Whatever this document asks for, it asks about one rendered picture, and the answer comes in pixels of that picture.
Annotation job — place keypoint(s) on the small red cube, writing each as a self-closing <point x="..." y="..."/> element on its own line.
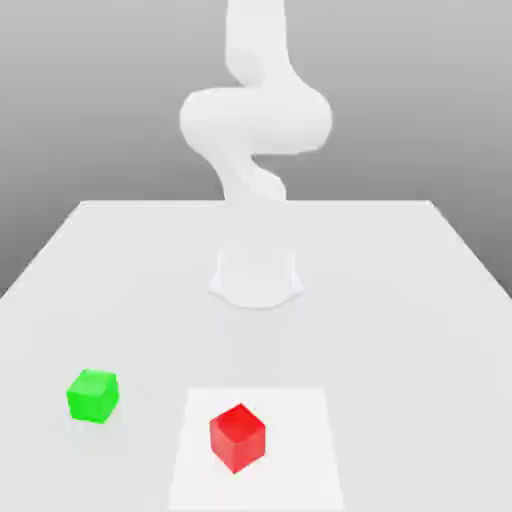
<point x="236" y="438"/>

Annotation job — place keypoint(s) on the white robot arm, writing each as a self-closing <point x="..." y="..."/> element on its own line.
<point x="256" y="120"/>

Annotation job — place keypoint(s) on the small green cube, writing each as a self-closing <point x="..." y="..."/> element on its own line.
<point x="92" y="396"/>

